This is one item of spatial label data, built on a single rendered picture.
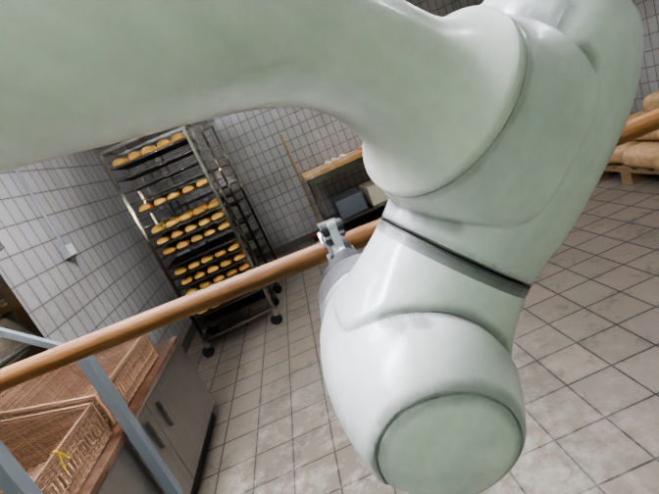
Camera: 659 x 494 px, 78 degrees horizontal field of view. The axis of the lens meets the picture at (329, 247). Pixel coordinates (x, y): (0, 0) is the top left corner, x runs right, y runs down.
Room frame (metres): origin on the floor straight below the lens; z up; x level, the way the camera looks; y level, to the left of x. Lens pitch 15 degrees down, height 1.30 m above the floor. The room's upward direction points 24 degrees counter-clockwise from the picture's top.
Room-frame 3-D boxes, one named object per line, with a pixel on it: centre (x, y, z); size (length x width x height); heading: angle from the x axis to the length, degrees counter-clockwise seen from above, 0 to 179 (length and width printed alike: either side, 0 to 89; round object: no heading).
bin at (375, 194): (5.10, -0.87, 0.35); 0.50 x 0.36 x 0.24; 2
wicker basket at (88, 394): (1.74, 1.29, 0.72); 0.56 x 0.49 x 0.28; 0
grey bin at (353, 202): (5.09, -0.45, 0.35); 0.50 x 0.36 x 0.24; 1
